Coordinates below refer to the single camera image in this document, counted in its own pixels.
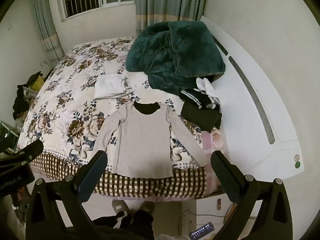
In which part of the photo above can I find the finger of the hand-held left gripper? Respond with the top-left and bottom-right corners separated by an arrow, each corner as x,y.
0,139 -> 44,171

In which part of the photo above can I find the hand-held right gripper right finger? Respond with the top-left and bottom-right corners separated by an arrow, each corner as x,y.
211,151 -> 293,240

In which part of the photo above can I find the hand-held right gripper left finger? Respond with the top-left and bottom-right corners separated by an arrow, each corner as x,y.
25,150 -> 108,240

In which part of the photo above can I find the beige long-sleeve shirt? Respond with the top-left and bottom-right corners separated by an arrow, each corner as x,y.
93,102 -> 208,178

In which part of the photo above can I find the black clothes pile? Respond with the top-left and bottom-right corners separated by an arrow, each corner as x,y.
12,71 -> 43,120

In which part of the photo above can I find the pink bed sheet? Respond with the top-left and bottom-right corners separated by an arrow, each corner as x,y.
200,127 -> 231,193

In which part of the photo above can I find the grey slipper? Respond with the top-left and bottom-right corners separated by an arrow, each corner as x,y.
112,199 -> 130,218
139,201 -> 155,214

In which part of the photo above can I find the white headboard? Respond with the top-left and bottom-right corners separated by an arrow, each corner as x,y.
199,16 -> 304,174

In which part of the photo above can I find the black folded garment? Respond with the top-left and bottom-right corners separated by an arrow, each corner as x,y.
180,102 -> 222,132

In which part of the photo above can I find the yellow box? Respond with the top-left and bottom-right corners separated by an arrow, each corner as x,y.
29,76 -> 45,90

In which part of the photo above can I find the floral quilt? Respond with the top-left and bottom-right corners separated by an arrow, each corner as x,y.
16,37 -> 208,198

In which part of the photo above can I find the black white striped garment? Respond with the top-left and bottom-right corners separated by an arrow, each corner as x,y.
179,89 -> 221,112

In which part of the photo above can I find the white folded cloth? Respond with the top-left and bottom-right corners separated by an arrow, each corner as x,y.
94,74 -> 133,100

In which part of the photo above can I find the white crumpled garment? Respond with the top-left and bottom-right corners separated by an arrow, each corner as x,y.
196,77 -> 215,98

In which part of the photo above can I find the grey-green curtain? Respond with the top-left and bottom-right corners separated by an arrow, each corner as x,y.
135,0 -> 209,39
30,0 -> 65,65

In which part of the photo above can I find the dark green plush blanket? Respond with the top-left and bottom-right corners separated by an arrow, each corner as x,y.
126,21 -> 226,97

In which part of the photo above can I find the black cable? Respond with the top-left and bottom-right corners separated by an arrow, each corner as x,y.
178,202 -> 237,235

